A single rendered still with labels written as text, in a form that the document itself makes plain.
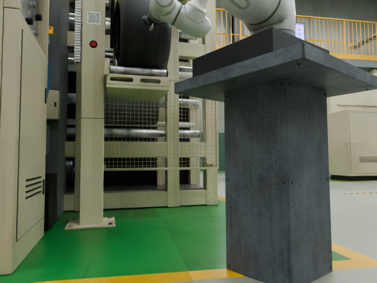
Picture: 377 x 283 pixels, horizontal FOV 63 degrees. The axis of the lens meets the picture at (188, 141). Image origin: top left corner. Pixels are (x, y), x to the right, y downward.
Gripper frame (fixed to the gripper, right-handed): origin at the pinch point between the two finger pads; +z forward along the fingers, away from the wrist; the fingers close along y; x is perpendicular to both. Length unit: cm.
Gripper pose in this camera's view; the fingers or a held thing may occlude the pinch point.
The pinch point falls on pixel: (151, 26)
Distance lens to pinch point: 180.8
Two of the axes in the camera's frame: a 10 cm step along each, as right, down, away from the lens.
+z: -2.6, -0.8, 9.6
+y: -9.6, -0.1, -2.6
